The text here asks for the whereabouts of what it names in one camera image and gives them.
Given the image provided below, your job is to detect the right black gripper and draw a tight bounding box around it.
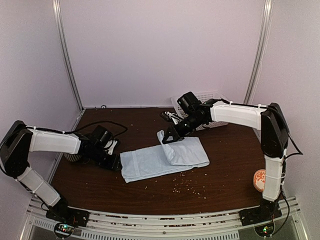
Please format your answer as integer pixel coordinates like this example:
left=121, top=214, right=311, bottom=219
left=162, top=114, right=204, bottom=144

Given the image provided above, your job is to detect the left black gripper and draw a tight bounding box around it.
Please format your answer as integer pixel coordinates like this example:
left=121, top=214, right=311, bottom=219
left=87, top=145, right=123, bottom=171

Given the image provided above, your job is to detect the light blue towel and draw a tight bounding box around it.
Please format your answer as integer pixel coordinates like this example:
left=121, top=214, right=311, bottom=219
left=120, top=137, right=210, bottom=183

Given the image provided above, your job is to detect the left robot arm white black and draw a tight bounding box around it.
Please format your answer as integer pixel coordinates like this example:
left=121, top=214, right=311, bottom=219
left=0, top=120, right=122, bottom=222

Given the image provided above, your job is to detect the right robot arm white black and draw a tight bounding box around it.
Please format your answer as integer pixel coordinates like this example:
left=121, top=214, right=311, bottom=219
left=162, top=92, right=293, bottom=221

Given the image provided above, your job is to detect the striped ceramic mug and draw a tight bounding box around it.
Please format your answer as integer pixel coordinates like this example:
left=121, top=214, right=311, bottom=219
left=63, top=153, right=82, bottom=163

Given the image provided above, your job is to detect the white plastic basket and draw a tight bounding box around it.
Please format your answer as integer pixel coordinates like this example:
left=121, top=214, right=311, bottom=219
left=170, top=91, right=228, bottom=131

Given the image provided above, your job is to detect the red patterned bowl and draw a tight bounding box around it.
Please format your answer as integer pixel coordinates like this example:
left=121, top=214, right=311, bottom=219
left=253, top=169, right=266, bottom=193

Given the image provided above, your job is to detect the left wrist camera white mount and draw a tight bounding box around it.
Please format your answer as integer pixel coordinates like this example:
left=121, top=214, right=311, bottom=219
left=104, top=138, right=120, bottom=155

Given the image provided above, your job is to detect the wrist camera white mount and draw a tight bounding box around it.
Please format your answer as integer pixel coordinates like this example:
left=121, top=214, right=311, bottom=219
left=104, top=138, right=120, bottom=155
left=160, top=111, right=182, bottom=125

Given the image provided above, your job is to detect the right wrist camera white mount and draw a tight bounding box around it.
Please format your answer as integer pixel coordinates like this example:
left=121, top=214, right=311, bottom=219
left=160, top=111, right=182, bottom=125

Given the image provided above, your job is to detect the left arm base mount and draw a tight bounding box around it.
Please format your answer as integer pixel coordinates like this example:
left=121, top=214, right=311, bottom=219
left=45, top=199, right=90, bottom=227

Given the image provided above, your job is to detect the right aluminium frame post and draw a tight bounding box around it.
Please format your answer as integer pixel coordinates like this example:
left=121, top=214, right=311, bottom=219
left=243, top=0, right=274, bottom=104

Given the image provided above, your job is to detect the aluminium frame post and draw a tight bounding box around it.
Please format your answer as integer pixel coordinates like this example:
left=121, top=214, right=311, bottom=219
left=243, top=0, right=274, bottom=104
left=52, top=0, right=84, bottom=111

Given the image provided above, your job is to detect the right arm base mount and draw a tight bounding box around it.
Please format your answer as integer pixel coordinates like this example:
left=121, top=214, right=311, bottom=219
left=238, top=199, right=282, bottom=226

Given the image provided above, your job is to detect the left aluminium frame post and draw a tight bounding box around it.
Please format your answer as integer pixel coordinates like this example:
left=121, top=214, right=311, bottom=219
left=52, top=0, right=84, bottom=111

